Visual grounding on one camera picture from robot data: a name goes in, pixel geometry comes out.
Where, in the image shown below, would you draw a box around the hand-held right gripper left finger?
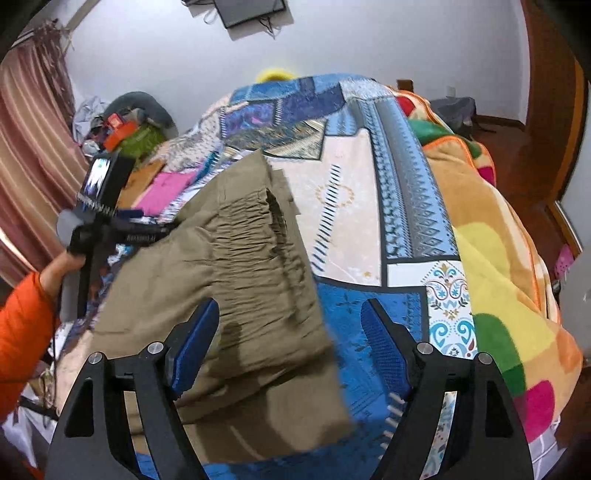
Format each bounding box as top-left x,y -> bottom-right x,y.
46,298 -> 220,480

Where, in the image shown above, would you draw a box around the yellow foam tube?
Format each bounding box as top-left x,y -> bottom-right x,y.
256,68 -> 298,83

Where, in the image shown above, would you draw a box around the pink dotted object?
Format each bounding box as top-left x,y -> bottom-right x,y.
554,244 -> 574,278

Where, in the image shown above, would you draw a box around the green patterned storage box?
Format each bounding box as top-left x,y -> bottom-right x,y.
120,124 -> 162,160

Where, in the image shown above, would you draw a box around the olive green pants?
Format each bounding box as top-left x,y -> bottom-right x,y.
92,150 -> 356,464

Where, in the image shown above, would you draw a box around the pink cloth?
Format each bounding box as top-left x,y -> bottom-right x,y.
136,172 -> 197,217

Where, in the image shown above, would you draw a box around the brown wooden door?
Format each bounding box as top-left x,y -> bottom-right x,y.
519,0 -> 580,139

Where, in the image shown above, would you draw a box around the pale crumpled cloth pile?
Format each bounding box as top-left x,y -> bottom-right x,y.
74,96 -> 112,139

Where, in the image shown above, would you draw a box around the orange box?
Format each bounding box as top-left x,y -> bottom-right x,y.
104,121 -> 139,151

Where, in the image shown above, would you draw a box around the small black wall screen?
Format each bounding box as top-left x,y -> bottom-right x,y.
213,0 -> 288,28

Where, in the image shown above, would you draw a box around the person's left forearm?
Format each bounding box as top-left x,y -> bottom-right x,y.
0,251 -> 88,384

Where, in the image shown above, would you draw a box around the grey backpack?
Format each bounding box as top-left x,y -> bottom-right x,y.
429,96 -> 477,139

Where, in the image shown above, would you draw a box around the blue patchwork print blanket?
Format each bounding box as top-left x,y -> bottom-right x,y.
60,73 -> 481,480

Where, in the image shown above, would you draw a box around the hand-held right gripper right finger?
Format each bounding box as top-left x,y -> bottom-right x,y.
360,299 -> 536,480

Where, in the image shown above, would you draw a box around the striped red brown curtain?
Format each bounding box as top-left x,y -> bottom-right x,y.
0,21 -> 90,287

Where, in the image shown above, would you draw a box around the multicoloured fleece blanket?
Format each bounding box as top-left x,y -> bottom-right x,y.
397,90 -> 585,444

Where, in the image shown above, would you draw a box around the mustard yellow folded garment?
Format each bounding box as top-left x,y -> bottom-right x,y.
117,159 -> 167,208

